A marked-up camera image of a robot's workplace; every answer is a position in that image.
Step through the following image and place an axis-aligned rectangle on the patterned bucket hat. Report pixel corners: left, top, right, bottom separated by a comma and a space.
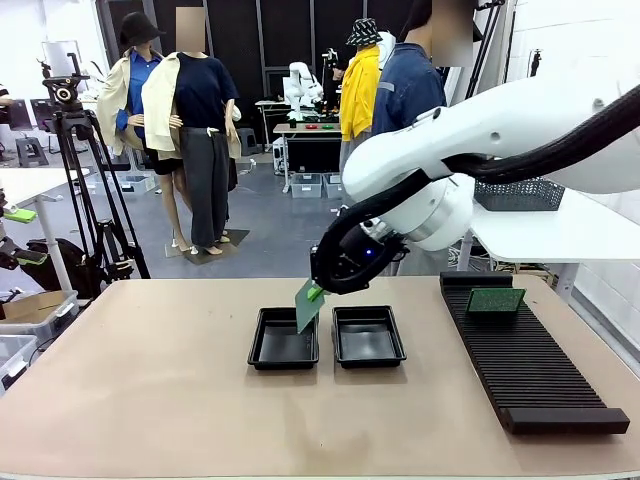
345, 18, 384, 47

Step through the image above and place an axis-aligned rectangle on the grey woven plastic basket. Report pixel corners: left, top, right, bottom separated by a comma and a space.
472, 177, 566, 212

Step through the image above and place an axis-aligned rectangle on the black brimmed hat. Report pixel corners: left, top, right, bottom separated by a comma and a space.
118, 12, 167, 51

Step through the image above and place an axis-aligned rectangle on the black ESD tray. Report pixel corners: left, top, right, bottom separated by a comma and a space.
247, 306, 321, 371
331, 305, 408, 370

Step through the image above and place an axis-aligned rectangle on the clear bin with cardboard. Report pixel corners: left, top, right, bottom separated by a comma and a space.
0, 289, 80, 351

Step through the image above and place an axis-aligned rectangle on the mannequin in yellow hoodie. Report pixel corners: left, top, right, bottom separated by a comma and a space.
337, 18, 384, 174

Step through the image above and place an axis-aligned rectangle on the background work table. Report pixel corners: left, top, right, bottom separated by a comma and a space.
272, 122, 344, 194

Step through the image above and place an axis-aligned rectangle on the mannequin in navy t-shirt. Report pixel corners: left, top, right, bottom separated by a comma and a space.
141, 7, 243, 256

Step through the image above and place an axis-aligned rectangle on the black slotted board rack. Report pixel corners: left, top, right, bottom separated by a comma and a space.
439, 271, 631, 435

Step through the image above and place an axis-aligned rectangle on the black camera tripod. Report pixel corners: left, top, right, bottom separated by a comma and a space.
52, 109, 151, 296

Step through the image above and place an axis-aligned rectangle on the clear storage bin with latch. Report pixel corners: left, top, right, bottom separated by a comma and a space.
0, 334, 40, 392

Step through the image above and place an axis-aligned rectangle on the person in denim jacket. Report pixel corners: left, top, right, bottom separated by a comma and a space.
369, 0, 474, 277

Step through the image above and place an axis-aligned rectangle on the black step stool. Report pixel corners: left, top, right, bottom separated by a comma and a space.
14, 137, 50, 168

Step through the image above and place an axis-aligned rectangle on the mannequin in blue shirt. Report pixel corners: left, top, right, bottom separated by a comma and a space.
96, 12, 194, 251

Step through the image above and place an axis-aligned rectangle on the grey step stool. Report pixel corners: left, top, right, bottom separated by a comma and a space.
237, 127, 261, 156

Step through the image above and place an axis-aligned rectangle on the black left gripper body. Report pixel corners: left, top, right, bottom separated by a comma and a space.
0, 234, 24, 271

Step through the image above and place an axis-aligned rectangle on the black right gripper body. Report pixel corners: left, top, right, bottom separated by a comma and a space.
309, 222, 405, 295

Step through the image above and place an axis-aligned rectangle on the green circuit board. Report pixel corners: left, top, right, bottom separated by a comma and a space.
465, 287, 527, 315
293, 278, 327, 335

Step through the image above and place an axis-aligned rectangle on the black right arm cable sleeve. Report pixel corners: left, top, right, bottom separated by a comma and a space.
312, 82, 640, 295

